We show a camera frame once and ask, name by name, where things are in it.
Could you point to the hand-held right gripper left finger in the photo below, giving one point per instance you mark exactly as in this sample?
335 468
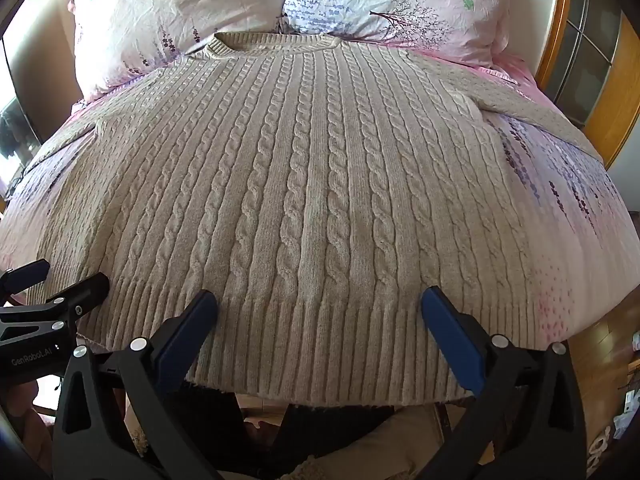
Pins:
192 317

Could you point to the dark cloth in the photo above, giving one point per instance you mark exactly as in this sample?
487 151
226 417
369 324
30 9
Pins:
215 420

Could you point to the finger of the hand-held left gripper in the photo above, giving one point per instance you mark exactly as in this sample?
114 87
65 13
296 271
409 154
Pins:
85 292
27 275

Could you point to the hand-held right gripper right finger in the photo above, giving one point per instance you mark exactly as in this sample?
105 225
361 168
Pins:
445 320

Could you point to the pink floral bed sheet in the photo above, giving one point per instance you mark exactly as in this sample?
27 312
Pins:
565 200

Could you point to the pink floral pillow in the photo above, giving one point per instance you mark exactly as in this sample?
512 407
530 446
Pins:
165 5

